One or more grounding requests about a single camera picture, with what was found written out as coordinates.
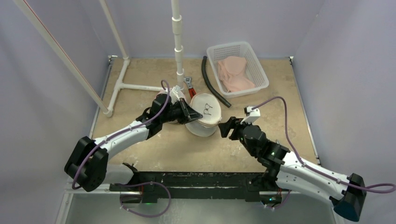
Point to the pink bra in basket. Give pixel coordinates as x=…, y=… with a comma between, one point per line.
x=231, y=72

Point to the white PVC pipe frame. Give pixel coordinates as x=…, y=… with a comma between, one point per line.
x=119, y=85

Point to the white plastic basket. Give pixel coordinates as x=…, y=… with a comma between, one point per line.
x=253, y=70

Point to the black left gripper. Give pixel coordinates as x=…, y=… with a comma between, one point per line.
x=188, y=115

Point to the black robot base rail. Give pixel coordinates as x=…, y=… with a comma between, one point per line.
x=248, y=186

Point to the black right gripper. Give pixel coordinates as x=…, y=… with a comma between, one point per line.
x=233, y=129

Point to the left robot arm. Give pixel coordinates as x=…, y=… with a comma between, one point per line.
x=88, y=164

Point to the pink-rimmed mesh laundry bag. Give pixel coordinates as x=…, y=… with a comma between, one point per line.
x=168, y=95

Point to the red-handled adjustable wrench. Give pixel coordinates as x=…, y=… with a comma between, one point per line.
x=188, y=82

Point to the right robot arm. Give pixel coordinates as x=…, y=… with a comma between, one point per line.
x=287, y=172

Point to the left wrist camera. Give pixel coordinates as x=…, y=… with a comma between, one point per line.
x=176, y=94

